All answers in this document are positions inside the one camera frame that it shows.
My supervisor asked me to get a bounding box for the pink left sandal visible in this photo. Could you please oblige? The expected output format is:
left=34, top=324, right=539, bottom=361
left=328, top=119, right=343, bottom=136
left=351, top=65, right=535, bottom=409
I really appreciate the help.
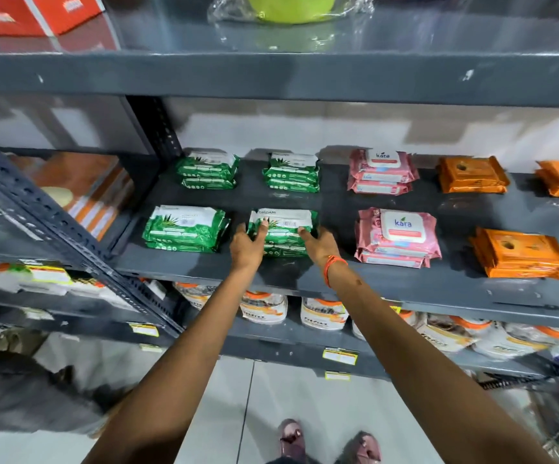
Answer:
left=278, top=418, right=306, bottom=461

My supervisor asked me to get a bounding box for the person's left forearm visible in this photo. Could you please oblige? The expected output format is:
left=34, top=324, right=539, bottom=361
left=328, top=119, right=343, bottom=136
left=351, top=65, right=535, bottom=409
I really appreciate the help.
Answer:
left=82, top=265, right=261, bottom=464

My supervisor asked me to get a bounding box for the orange wipes stack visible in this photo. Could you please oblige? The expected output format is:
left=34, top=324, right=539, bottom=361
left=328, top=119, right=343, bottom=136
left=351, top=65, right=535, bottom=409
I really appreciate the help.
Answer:
left=436, top=155, right=559, bottom=201

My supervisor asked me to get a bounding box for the green wipes pack handled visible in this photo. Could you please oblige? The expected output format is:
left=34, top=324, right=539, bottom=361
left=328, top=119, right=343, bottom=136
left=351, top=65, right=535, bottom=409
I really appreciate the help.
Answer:
left=247, top=208, right=319, bottom=247
left=260, top=241, right=312, bottom=258

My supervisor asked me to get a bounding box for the person's right forearm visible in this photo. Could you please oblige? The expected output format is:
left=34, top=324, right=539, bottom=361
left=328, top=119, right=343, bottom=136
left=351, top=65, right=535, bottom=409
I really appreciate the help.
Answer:
left=327, top=258, right=559, bottom=464

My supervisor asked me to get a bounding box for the pink sandal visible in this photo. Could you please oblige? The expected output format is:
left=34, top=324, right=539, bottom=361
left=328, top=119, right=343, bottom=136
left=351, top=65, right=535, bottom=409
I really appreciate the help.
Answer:
left=278, top=418, right=306, bottom=461
left=348, top=431, right=383, bottom=464

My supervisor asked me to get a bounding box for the row of white orange pouches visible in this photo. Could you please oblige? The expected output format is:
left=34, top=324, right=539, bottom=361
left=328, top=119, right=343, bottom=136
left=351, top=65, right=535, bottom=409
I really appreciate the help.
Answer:
left=172, top=281, right=559, bottom=361

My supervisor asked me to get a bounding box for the pink right sandal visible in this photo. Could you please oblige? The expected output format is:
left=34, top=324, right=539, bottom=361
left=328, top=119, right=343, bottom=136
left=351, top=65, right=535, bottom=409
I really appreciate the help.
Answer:
left=348, top=431, right=383, bottom=464

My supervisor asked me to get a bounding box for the person's left hand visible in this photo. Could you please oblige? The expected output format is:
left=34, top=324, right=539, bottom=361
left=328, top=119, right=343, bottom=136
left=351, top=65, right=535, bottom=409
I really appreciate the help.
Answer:
left=229, top=219, right=270, bottom=275

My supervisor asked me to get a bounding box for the orange wristband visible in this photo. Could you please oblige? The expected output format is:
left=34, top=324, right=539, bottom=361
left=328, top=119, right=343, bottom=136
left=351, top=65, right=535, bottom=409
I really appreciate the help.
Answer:
left=323, top=255, right=349, bottom=288

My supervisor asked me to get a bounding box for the beige sandal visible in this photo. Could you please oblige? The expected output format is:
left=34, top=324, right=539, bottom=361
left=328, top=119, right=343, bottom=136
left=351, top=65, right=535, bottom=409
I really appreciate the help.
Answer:
left=0, top=327, right=41, bottom=357

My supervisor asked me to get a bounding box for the green wipes stack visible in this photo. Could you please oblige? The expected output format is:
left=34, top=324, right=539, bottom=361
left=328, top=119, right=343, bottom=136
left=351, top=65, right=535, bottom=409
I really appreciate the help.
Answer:
left=142, top=149, right=321, bottom=253

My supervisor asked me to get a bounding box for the orange red box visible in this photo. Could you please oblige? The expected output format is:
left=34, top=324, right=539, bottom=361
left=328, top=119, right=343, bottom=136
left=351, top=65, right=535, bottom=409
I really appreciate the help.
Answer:
left=0, top=0, right=106, bottom=37

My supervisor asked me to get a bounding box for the grey metal shelf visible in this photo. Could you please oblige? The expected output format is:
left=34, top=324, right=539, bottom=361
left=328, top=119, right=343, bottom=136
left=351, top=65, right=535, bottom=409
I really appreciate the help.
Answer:
left=0, top=0, right=559, bottom=382

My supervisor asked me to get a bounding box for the person's right hand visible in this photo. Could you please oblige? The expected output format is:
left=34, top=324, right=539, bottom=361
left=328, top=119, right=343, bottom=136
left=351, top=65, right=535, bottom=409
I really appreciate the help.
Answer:
left=298, top=226, right=343, bottom=272

